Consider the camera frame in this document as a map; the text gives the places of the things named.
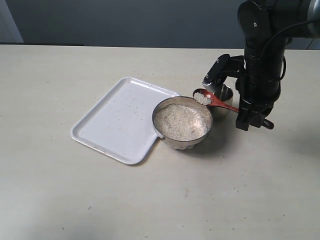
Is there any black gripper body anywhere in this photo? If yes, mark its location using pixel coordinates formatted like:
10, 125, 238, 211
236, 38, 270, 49
237, 42, 285, 110

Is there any dark red wooden spoon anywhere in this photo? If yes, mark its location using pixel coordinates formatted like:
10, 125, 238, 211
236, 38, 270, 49
192, 88, 239, 113

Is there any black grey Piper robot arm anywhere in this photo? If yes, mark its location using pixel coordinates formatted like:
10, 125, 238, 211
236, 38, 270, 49
235, 0, 320, 131

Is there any small steel cup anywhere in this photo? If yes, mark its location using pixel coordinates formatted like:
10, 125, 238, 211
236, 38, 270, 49
211, 84, 234, 121

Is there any steel bowl of rice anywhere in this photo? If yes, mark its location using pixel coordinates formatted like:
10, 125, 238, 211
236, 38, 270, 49
152, 96, 213, 151

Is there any white rectangular plastic tray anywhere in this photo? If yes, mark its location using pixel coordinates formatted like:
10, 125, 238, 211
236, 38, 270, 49
70, 76, 179, 165

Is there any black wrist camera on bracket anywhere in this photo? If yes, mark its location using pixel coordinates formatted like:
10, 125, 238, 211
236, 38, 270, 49
202, 54, 245, 93

